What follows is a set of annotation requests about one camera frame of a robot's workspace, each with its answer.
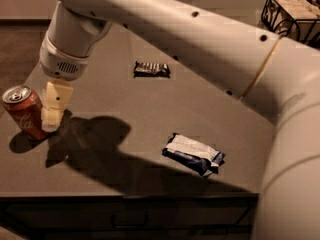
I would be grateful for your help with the blue white snack packet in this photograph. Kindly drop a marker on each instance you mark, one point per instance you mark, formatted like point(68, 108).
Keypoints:
point(193, 154)

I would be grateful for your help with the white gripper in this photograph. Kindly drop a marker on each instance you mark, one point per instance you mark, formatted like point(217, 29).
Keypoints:
point(62, 64)

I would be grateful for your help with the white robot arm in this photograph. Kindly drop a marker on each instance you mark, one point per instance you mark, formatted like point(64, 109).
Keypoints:
point(276, 76)

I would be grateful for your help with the black wire basket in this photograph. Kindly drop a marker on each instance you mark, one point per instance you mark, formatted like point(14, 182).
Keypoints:
point(267, 16)

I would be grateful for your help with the dark drawer handle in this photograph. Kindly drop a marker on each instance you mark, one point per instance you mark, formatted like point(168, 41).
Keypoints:
point(129, 220)

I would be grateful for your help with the black snack bar wrapper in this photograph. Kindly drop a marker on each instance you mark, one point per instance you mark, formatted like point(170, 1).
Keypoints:
point(142, 69)

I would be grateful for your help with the red coke can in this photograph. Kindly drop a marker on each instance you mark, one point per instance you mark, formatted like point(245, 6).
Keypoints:
point(24, 106)

